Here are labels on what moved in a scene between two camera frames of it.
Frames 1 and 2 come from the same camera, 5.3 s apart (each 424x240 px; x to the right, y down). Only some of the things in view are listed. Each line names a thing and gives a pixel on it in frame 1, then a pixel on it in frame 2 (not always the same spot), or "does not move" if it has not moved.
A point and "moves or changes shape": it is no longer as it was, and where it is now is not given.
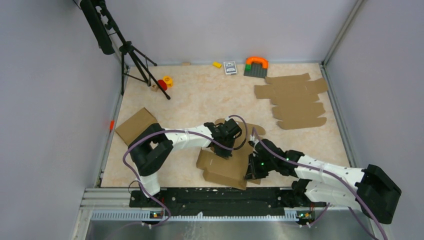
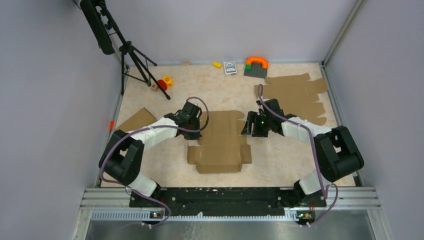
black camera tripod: (106, 32) does not move
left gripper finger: (222, 152) -> (189, 135)
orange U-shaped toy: (264, 62) does not move
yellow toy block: (217, 64) does not move
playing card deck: (230, 67) does not move
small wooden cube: (154, 87) does not move
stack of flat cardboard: (295, 99) does not move
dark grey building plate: (256, 70) does not move
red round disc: (163, 84) does not move
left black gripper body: (229, 142) -> (194, 124)
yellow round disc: (168, 80) does not move
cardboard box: (230, 172) moves or changes shape
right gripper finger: (256, 168) -> (251, 118)
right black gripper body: (270, 163) -> (263, 121)
